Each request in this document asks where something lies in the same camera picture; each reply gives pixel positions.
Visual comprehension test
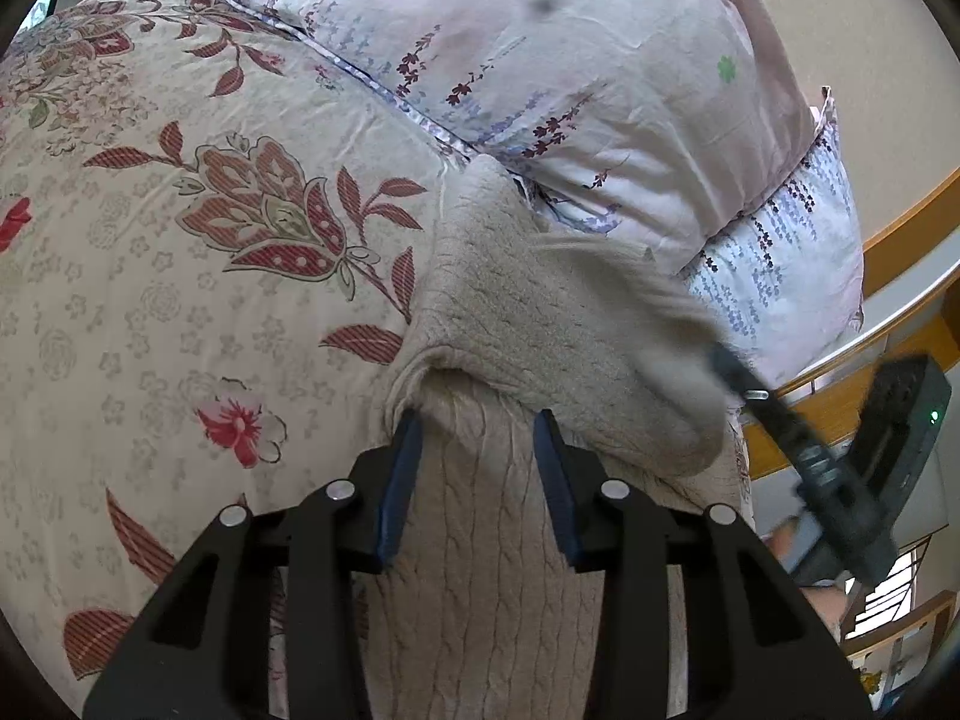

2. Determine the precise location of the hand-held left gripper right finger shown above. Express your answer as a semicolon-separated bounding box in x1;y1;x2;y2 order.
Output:
531;409;875;720

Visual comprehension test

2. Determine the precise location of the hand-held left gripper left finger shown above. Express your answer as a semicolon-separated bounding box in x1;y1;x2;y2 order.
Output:
81;414;425;720

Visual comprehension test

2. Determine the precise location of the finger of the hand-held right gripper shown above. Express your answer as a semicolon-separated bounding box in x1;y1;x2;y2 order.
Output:
707;343;826;481

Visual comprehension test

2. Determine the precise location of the beige cable knit sweater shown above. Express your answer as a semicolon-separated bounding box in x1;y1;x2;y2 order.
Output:
360;154;751;720

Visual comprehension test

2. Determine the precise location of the person's right hand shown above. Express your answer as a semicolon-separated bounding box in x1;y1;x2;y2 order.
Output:
765;519;852;631

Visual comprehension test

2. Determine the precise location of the pale blue floral pillow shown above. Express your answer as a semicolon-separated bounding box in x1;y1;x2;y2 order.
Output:
679;86;869;391

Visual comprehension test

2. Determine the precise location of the wooden headboard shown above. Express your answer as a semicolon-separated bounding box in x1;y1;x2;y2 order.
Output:
739;165;960;482

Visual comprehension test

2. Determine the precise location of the floral bedspread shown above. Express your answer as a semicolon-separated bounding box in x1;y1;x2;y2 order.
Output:
0;0;751;720

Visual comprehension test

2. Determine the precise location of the pink floral pillow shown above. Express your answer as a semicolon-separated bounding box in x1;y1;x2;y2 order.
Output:
214;0;820;278

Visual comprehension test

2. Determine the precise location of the wooden furniture rail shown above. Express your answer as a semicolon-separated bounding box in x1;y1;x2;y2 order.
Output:
840;591;959;662

